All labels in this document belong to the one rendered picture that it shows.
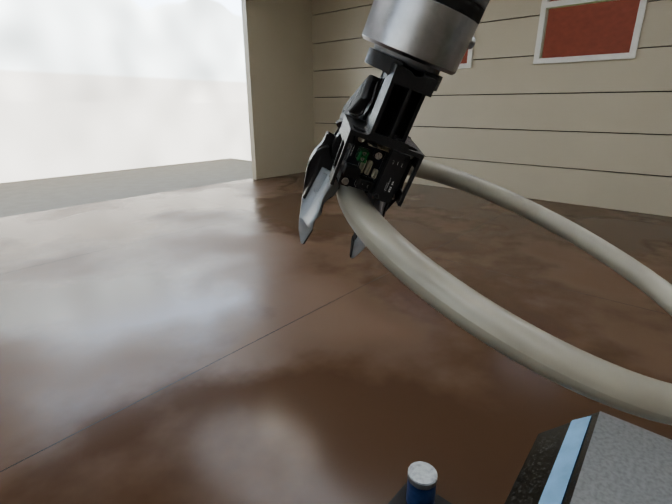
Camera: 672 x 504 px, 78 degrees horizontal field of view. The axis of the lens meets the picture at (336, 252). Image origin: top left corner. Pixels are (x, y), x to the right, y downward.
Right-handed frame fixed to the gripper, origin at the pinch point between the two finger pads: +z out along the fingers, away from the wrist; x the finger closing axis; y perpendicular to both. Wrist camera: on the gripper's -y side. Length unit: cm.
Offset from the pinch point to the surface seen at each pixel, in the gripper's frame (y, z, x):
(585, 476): 8, 22, 48
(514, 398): -89, 99, 134
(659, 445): 3, 18, 63
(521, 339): 20.9, -6.7, 10.8
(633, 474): 8, 20, 55
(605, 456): 5, 21, 54
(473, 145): -606, 67, 303
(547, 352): 21.8, -6.8, 12.5
